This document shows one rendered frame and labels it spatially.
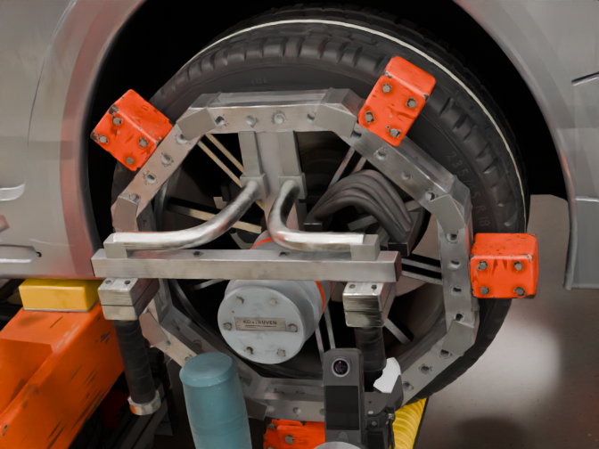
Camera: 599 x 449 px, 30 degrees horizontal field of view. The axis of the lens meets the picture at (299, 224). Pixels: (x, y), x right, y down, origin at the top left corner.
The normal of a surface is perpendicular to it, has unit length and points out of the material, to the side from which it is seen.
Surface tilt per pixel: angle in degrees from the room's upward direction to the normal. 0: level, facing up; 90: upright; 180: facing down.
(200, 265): 90
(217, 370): 0
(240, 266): 90
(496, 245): 0
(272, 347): 90
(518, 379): 0
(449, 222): 90
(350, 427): 62
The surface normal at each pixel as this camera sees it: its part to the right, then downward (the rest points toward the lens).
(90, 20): -0.26, 0.46
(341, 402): -0.25, -0.01
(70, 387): 0.96, 0.00
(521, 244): -0.13, -0.89
